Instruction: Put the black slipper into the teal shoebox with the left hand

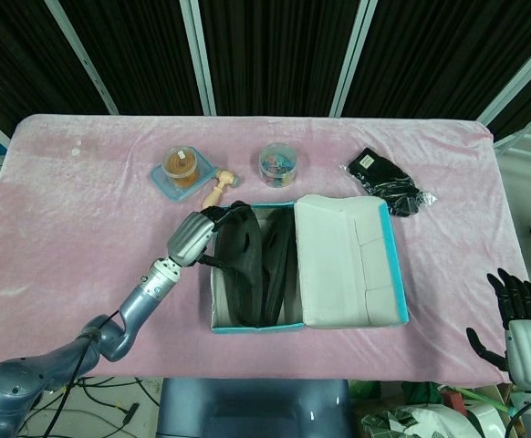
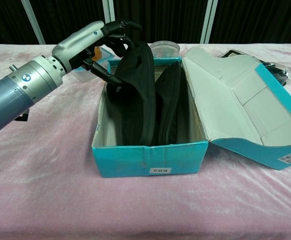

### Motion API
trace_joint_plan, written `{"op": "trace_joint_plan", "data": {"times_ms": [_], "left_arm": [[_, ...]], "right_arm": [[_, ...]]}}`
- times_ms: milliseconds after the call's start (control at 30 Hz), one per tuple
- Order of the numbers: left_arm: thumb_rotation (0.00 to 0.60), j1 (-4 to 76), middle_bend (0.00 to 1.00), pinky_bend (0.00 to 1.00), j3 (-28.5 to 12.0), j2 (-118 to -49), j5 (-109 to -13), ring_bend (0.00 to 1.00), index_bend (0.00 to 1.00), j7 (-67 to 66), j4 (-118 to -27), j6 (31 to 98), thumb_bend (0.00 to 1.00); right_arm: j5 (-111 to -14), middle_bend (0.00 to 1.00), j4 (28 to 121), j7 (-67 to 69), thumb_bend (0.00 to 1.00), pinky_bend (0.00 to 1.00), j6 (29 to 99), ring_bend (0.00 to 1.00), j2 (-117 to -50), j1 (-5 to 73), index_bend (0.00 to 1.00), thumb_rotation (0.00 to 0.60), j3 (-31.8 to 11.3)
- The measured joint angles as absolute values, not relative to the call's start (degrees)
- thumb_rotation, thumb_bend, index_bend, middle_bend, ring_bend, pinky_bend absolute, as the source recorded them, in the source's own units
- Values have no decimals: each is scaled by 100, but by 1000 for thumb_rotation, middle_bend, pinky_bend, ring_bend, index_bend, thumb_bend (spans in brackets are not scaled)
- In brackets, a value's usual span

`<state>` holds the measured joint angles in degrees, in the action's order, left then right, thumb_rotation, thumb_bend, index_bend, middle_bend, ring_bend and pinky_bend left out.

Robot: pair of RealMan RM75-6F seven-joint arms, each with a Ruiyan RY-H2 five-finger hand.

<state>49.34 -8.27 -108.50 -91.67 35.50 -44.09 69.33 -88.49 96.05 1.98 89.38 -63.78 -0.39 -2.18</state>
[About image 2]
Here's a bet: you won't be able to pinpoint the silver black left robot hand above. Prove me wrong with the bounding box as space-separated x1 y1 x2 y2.
51 19 143 87

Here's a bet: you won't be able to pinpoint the black slipper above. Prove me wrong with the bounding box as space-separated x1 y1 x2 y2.
106 40 157 146
154 61 183 146

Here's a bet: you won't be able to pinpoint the white and blue shoebox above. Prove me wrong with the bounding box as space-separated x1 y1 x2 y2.
91 45 291 179

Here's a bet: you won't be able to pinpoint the clear jar with amber contents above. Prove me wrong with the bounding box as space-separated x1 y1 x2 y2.
93 45 104 62

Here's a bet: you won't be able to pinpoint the blue plastic container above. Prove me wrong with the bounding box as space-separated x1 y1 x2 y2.
72 46 117 84

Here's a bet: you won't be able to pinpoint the clear jar with colourful clips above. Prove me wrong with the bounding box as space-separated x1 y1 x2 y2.
150 40 181 59

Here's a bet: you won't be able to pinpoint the black pleated curtain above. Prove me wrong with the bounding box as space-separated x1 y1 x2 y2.
0 0 291 45

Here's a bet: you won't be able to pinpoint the pink velvet table cloth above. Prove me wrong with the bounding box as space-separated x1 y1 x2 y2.
0 42 291 240

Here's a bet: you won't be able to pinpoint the black gloves in plastic bag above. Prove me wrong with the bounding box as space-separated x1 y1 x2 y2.
221 49 291 88

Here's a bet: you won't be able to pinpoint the white frame post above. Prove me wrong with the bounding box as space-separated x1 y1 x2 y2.
102 0 116 24
200 0 219 45
25 0 47 45

